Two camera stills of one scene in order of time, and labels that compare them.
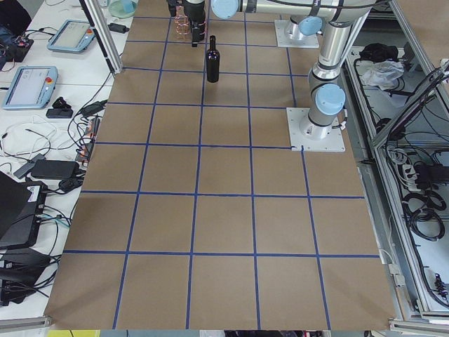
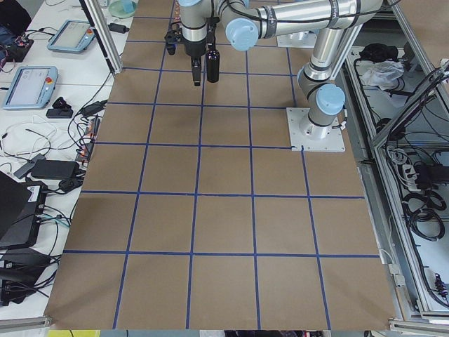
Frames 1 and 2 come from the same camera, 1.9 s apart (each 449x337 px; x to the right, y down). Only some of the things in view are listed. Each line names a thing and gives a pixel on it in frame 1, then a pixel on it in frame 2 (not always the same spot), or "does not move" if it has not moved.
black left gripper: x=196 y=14 → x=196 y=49
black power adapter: x=55 y=169 does not move
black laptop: x=22 y=206 does not move
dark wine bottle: x=212 y=62 does not move
